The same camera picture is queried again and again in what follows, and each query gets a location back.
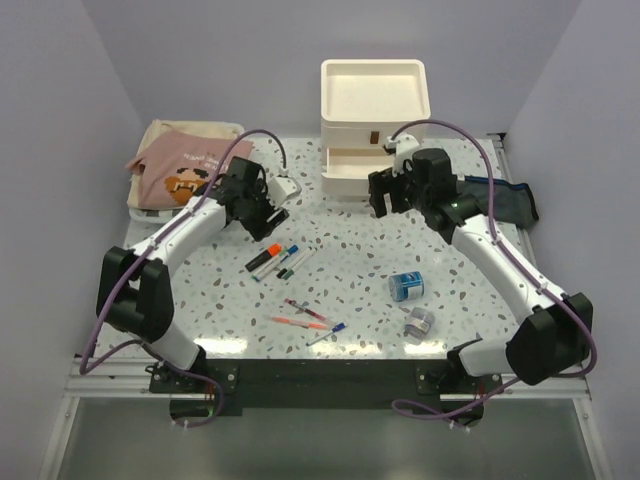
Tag cream drawer organizer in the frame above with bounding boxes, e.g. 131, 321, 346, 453
320, 59, 431, 197

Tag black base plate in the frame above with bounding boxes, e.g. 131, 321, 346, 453
145, 359, 502, 419

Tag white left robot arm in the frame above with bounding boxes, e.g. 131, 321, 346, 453
96, 157, 301, 392

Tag dark green cap marker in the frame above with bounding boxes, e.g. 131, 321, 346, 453
282, 248, 317, 280

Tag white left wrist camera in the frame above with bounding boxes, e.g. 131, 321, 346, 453
267, 175, 302, 208

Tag blue cap ballpoint pen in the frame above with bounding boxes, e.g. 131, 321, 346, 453
306, 323, 346, 347

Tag blue cap white marker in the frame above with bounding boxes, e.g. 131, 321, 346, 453
252, 245, 298, 282

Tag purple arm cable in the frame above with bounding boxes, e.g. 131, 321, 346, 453
79, 129, 291, 429
389, 119, 599, 430

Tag green cap white marker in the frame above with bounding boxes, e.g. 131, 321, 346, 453
252, 248, 288, 278

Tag blue label can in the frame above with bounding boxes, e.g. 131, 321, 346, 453
388, 271, 425, 302

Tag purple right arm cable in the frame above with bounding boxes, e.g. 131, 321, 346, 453
389, 119, 599, 430

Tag white laundry tray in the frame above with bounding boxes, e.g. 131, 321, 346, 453
128, 119, 246, 225

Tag dark red pen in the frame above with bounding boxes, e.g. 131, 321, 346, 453
284, 298, 335, 326

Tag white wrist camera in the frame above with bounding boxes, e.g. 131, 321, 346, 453
383, 133, 421, 176
267, 175, 302, 208

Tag aluminium frame rail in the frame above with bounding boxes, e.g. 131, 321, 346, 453
64, 358, 591, 400

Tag clear tape roll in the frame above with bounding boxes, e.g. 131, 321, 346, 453
404, 307, 434, 340

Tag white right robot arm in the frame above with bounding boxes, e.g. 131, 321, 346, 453
369, 142, 595, 393

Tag orange black highlighter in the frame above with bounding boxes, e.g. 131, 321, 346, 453
245, 243, 282, 272

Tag pink printed t-shirt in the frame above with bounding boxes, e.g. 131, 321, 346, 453
126, 130, 232, 211

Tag grey pencil pouch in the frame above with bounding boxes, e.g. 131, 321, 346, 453
457, 176, 539, 230

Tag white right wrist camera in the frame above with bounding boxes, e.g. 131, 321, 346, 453
383, 133, 421, 176

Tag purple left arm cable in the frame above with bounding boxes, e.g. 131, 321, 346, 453
79, 129, 291, 429

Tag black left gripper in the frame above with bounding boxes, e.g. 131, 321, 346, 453
239, 179, 288, 242

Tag orange pen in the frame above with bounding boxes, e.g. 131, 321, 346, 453
270, 317, 329, 330

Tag black cap white marker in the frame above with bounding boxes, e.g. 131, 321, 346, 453
276, 247, 314, 279

